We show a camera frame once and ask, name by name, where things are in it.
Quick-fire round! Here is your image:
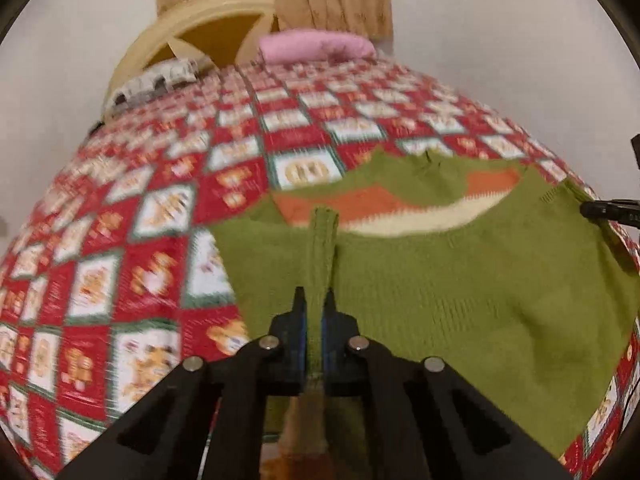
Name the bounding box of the green orange striped knit sweater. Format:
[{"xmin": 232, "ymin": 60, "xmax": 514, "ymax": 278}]
[{"xmin": 207, "ymin": 147, "xmax": 640, "ymax": 480}]

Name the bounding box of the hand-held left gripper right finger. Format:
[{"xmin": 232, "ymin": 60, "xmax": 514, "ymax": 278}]
[{"xmin": 322, "ymin": 290, "xmax": 573, "ymax": 480}]

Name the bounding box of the cream wooden headboard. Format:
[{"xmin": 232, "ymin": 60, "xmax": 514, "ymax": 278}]
[{"xmin": 107, "ymin": 0, "xmax": 281, "ymax": 106}]

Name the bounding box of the red printed patchwork blanket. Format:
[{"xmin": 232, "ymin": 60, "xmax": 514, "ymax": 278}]
[{"xmin": 0, "ymin": 57, "xmax": 640, "ymax": 480}]

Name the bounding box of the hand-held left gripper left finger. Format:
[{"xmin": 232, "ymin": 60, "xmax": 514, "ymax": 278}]
[{"xmin": 57, "ymin": 287, "xmax": 307, "ymax": 480}]

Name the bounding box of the pink pillow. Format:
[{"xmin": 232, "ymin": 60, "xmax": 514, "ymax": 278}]
[{"xmin": 258, "ymin": 30, "xmax": 376, "ymax": 65}]

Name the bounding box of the white printed pillow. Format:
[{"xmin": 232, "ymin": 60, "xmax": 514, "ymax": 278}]
[{"xmin": 102, "ymin": 57, "xmax": 201, "ymax": 116}]

